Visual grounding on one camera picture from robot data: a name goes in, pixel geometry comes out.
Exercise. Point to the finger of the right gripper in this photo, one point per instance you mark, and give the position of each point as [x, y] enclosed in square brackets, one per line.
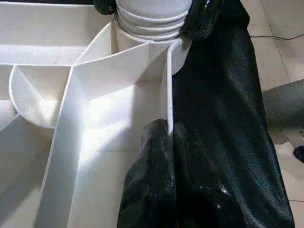
[104, 6]
[204, 19]

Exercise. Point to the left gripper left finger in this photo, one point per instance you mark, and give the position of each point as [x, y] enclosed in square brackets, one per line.
[149, 180]

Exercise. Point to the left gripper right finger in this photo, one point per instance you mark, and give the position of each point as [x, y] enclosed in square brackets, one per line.
[202, 194]

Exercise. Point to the white plastic table leg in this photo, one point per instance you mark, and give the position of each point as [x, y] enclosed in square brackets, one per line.
[152, 19]

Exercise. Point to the white plastic table top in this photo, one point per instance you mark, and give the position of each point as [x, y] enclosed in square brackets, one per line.
[107, 90]

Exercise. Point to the black work mat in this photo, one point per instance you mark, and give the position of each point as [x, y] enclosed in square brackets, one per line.
[225, 95]

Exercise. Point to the dark robot foot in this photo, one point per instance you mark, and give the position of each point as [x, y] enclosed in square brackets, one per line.
[299, 153]

